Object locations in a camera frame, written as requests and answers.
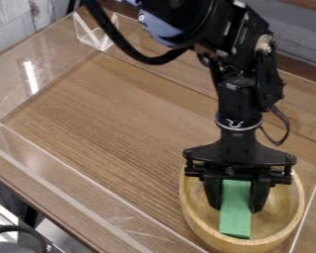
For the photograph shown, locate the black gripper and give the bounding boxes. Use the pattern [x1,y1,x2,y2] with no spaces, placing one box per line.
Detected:
[183,129,296,212]

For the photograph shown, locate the green rectangular block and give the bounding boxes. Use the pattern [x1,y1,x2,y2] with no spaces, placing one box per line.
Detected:
[219,180,252,239]

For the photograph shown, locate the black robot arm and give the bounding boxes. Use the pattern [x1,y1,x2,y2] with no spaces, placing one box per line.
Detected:
[125,0,296,212]

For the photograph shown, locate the brown wooden bowl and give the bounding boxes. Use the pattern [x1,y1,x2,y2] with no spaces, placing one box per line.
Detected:
[179,172,304,253]

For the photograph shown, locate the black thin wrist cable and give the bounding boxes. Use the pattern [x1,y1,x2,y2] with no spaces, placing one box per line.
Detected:
[259,106,292,146]

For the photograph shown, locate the clear acrylic corner bracket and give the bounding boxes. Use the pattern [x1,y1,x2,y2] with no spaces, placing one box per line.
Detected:
[72,13,114,51]

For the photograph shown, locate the clear acrylic tray wall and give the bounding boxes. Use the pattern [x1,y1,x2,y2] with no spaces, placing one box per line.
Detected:
[0,11,316,253]

